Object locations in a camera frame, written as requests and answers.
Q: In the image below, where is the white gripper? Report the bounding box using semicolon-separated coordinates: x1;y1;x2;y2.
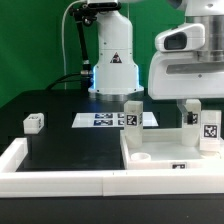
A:
148;52;224;125

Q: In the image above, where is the white square table top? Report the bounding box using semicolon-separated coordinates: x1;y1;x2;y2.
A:
120;128;224;170

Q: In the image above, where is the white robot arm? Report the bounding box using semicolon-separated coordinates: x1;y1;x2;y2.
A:
87;0;224;100

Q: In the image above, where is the white tag sheet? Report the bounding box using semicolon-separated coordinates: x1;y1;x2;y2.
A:
72;112;158;128

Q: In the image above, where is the white U-shaped obstacle fence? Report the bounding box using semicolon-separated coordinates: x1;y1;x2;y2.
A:
0;138;224;198

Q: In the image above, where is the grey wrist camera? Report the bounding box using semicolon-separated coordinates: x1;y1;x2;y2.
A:
155;23;205;52

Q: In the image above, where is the black cable bundle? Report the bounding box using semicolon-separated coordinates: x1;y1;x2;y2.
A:
45;73;91;92

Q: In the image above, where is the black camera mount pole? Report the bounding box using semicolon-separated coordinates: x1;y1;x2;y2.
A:
69;3;96;78

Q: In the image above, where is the white cable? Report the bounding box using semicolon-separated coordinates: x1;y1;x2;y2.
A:
61;0;87;90

